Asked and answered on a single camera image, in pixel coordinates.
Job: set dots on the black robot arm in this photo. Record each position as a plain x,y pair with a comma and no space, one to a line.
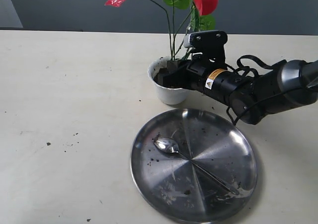
251,96

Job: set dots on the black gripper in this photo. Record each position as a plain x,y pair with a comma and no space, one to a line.
212,79

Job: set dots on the artificial anthurium plant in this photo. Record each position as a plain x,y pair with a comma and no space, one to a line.
195,15

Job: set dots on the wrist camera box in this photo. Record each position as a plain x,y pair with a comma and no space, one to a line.
210,43

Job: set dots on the white plastic flower pot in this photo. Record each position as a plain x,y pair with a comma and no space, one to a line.
168,96

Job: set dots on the metal spoon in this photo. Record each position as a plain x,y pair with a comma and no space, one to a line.
170,146

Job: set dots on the round steel plate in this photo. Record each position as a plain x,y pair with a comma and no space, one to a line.
177,190

